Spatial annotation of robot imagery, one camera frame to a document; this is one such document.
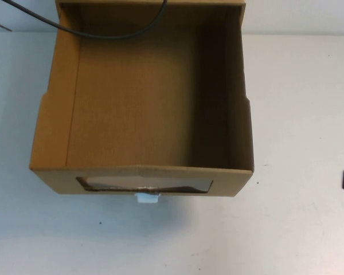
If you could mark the cardboard drawer with wavy-edged window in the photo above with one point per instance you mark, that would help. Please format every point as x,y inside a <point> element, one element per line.
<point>137,114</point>

